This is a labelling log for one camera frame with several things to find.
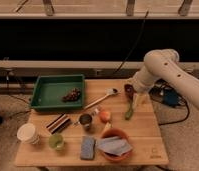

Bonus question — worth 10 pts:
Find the green plastic tray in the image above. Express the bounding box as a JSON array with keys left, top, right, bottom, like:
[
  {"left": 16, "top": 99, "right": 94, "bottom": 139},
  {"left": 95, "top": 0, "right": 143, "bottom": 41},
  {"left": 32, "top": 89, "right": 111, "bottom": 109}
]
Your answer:
[{"left": 30, "top": 74, "right": 85, "bottom": 112}]

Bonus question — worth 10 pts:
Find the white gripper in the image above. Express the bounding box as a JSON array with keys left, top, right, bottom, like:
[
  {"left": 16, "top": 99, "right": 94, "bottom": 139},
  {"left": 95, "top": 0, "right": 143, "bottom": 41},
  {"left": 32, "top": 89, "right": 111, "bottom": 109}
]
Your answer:
[{"left": 127, "top": 78, "right": 150, "bottom": 109}]

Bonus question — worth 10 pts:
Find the black cable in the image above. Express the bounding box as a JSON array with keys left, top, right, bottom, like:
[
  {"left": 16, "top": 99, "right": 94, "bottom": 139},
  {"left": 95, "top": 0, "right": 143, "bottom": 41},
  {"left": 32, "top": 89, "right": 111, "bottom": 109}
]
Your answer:
[{"left": 112, "top": 9, "right": 150, "bottom": 76}]

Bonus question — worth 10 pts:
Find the blue power box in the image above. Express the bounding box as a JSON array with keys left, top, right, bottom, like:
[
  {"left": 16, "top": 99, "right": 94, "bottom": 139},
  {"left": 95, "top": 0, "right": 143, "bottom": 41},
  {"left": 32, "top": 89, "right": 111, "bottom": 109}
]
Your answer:
[{"left": 162, "top": 90, "right": 179, "bottom": 107}]

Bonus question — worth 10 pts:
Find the pale yellow small item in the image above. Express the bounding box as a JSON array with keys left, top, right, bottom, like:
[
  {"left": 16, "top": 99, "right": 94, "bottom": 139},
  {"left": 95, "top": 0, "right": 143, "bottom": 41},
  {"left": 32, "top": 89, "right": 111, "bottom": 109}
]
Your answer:
[{"left": 103, "top": 122, "right": 112, "bottom": 131}]

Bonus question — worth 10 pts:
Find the black red striped box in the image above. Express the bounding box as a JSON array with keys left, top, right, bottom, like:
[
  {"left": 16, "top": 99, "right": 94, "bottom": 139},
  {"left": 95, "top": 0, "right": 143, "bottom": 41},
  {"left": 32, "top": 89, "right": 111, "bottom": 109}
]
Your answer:
[{"left": 46, "top": 114, "right": 71, "bottom": 134}]

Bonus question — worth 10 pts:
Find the green plastic cup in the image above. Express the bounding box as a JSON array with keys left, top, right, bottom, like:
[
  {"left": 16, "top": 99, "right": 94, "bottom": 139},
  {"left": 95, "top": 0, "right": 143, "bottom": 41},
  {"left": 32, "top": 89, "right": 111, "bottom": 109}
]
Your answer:
[{"left": 48, "top": 133, "right": 64, "bottom": 150}]

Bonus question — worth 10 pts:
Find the blue grey cloth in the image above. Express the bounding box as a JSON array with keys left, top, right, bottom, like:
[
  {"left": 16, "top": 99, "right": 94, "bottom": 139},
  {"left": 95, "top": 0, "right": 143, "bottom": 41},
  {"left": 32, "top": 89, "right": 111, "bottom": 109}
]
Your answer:
[{"left": 97, "top": 136, "right": 133, "bottom": 156}]

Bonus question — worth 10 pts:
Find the dark grape bunch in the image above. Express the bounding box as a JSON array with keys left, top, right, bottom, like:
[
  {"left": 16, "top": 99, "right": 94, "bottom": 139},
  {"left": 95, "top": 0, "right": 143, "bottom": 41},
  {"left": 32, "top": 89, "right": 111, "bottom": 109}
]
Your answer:
[{"left": 62, "top": 88, "right": 81, "bottom": 102}]

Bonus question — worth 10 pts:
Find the white paper cup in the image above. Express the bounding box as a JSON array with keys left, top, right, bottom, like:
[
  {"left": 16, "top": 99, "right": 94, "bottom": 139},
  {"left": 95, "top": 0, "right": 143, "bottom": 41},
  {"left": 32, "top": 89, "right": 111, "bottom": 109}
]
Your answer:
[{"left": 17, "top": 123, "right": 39, "bottom": 144}]

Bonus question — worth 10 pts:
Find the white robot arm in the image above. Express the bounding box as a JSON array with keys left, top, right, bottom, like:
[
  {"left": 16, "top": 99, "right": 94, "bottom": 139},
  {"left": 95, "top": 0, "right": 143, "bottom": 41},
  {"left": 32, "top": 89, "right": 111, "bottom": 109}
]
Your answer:
[{"left": 129, "top": 49, "right": 199, "bottom": 110}]

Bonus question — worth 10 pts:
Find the small metal cup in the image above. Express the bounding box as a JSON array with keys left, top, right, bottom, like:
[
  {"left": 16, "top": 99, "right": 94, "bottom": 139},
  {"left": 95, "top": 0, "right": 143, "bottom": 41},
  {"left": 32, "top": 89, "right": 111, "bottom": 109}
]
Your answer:
[{"left": 76, "top": 114, "right": 92, "bottom": 131}]

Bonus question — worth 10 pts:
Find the blue sponge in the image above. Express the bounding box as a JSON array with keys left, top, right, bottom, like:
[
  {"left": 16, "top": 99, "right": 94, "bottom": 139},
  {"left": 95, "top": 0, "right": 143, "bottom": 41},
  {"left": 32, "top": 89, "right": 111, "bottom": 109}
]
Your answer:
[{"left": 80, "top": 136, "right": 95, "bottom": 160}]

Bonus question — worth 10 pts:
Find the orange round fruit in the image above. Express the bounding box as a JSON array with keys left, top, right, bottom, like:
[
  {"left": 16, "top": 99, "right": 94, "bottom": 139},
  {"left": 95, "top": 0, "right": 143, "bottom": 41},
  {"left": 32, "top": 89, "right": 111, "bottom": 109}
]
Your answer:
[{"left": 99, "top": 110, "right": 111, "bottom": 123}]

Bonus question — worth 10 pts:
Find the terracotta orange bowl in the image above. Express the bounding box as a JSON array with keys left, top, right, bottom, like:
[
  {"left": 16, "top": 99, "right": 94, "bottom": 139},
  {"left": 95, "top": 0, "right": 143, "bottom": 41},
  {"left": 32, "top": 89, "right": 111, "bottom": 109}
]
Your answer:
[{"left": 97, "top": 128, "right": 133, "bottom": 162}]

